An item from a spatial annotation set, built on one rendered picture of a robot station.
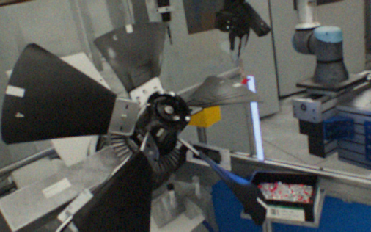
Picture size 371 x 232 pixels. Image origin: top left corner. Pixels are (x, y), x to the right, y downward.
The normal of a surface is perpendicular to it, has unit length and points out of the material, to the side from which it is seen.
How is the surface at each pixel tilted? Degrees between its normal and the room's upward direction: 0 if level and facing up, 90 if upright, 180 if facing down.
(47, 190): 50
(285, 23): 90
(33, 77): 75
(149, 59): 41
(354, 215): 90
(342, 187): 90
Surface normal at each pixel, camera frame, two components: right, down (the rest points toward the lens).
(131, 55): -0.20, -0.44
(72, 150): 0.48, -0.56
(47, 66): 0.40, -0.11
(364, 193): -0.63, 0.32
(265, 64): 0.39, 0.21
